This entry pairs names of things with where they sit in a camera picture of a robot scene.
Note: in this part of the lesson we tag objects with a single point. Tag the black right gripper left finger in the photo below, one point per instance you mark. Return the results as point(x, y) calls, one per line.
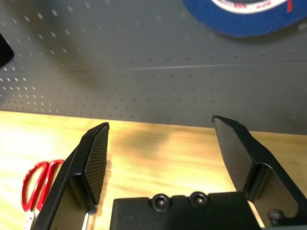
point(72, 179)

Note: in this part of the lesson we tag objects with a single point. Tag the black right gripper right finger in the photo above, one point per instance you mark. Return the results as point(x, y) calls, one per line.
point(239, 155)

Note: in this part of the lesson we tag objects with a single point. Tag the blue tape roll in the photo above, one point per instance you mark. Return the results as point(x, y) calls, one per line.
point(216, 19)

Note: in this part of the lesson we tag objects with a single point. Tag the grey metal pegboard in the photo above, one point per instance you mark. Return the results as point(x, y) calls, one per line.
point(144, 72)

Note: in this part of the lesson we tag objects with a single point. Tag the black plastic cup holder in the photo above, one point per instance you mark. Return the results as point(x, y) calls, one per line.
point(4, 52)

